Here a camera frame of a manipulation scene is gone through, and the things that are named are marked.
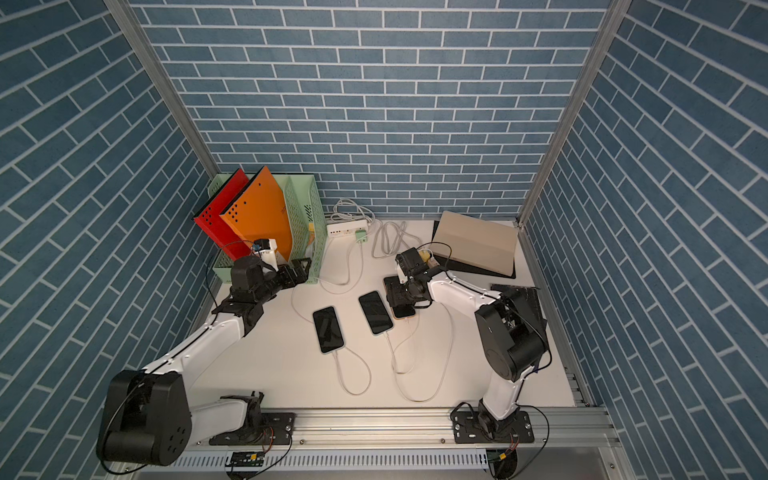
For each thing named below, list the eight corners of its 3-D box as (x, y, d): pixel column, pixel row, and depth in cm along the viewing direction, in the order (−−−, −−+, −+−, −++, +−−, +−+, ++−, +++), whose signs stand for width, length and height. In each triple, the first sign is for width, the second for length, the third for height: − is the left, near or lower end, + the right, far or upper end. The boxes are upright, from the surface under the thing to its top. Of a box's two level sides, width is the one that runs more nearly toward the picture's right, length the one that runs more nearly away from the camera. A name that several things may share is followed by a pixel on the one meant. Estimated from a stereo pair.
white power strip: (328, 238, 114) (326, 233, 112) (327, 229, 117) (326, 224, 115) (369, 232, 117) (369, 227, 115) (368, 223, 120) (367, 218, 118)
